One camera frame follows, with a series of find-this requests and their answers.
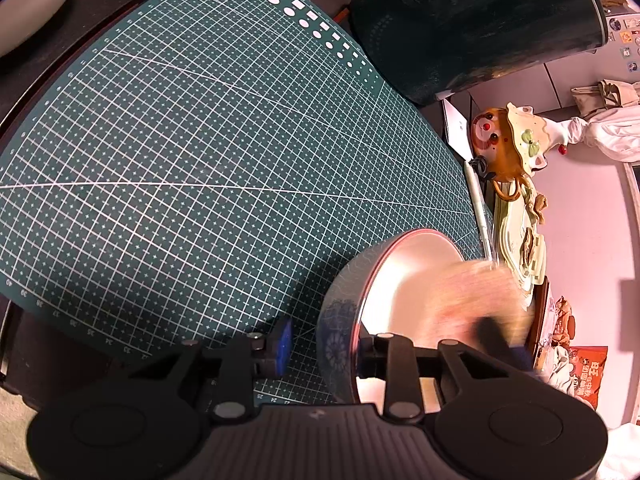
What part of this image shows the dark green container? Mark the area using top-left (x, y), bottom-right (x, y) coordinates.
top-left (348, 0), bottom-right (610, 107)

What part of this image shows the round loofah sponge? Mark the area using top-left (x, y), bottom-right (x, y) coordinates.
top-left (432, 259), bottom-right (538, 361)

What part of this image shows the orange snack packet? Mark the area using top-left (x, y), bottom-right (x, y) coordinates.
top-left (575, 345), bottom-right (610, 396)

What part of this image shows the white pen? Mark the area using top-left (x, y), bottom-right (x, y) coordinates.
top-left (465, 159), bottom-right (498, 263)

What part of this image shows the white card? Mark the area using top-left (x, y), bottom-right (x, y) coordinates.
top-left (442, 99), bottom-right (473, 161)

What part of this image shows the pale green decorated tray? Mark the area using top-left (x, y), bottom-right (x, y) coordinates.
top-left (492, 180), bottom-right (548, 306)

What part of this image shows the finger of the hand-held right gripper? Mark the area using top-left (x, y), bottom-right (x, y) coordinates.
top-left (472, 315), bottom-right (536, 372)

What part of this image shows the green cutting mat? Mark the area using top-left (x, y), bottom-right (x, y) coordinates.
top-left (0, 0), bottom-right (493, 406)

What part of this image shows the beige bag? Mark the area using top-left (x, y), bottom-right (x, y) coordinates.
top-left (571, 79), bottom-right (640, 111)

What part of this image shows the grey bowl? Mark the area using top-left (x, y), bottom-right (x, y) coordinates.
top-left (0, 0), bottom-right (86, 58)

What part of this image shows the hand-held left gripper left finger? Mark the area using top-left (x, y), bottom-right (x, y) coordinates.
top-left (127, 319), bottom-right (295, 423)

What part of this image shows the white fridge with stickers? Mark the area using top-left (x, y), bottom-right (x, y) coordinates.
top-left (468, 2), bottom-right (640, 111)

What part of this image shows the white plastic bag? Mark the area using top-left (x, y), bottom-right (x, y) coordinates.
top-left (544, 342), bottom-right (593, 403)

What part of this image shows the white cloth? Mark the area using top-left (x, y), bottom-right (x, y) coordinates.
top-left (545, 105), bottom-right (640, 163)

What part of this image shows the brown wooden tray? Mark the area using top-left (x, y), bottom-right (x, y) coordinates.
top-left (529, 279), bottom-right (552, 358)

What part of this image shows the orange plush bear toy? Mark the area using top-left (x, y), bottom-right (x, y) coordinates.
top-left (469, 102), bottom-right (551, 183)

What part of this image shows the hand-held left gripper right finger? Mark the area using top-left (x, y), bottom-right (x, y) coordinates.
top-left (356, 325), bottom-right (541, 420)

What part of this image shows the blue patterned bowl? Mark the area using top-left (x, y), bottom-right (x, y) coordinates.
top-left (316, 228), bottom-right (496, 406)

